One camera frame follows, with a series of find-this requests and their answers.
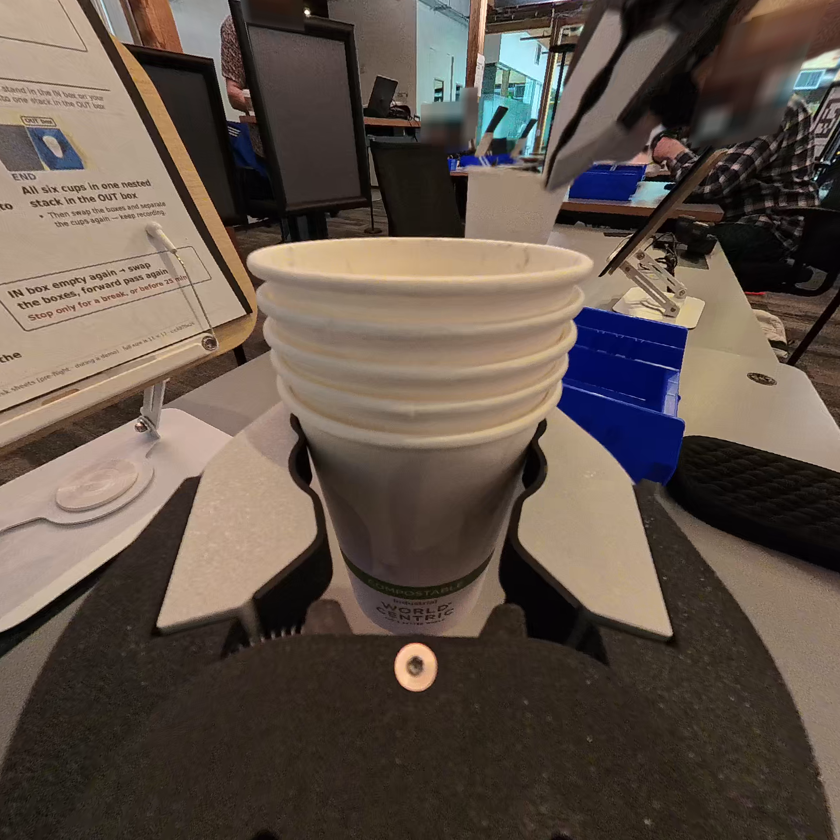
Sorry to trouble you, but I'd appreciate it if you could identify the wooden post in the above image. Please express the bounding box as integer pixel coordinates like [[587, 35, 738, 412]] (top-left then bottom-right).
[[121, 0, 185, 53]]

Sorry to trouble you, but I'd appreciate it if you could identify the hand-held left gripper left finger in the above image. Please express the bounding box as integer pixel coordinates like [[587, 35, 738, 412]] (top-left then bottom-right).
[[155, 402, 334, 640]]

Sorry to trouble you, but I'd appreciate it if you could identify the open black laptop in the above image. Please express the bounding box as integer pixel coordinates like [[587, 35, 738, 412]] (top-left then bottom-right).
[[365, 75, 400, 119]]

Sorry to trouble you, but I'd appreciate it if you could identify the brown wooden table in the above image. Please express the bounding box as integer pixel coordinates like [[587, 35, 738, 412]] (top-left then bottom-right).
[[561, 182, 725, 227]]

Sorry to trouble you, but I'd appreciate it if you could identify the instruction sheet on wooden stand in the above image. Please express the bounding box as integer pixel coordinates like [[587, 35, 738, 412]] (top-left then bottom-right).
[[0, 33, 261, 454]]

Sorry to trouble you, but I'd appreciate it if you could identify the small black device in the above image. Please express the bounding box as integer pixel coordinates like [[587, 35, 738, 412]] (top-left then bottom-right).
[[667, 220, 719, 259]]

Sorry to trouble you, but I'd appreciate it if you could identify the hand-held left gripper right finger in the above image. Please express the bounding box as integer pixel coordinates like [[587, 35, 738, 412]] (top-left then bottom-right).
[[499, 407, 677, 644]]

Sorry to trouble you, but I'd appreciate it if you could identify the blue plastic bin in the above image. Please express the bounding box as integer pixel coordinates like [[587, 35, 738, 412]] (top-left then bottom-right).
[[567, 163, 648, 203], [558, 306, 689, 485]]

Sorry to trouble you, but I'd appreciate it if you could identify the dark tilted sign board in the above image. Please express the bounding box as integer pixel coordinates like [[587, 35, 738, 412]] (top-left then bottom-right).
[[602, 145, 731, 279]]

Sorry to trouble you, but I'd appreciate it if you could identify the black display board stand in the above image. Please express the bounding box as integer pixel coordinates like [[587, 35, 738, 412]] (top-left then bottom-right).
[[230, 0, 372, 244], [128, 46, 244, 227]]

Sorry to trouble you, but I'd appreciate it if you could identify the black wrist rest pad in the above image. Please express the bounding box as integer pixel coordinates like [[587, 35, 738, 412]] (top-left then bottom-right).
[[667, 435, 840, 573]]

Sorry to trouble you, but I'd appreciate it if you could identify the printed instruction sign board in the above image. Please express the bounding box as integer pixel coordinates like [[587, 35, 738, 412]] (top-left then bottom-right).
[[0, 0, 253, 414]]

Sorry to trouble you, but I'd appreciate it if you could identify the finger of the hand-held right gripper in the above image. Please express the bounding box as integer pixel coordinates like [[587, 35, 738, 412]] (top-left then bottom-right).
[[544, 7, 681, 193]]

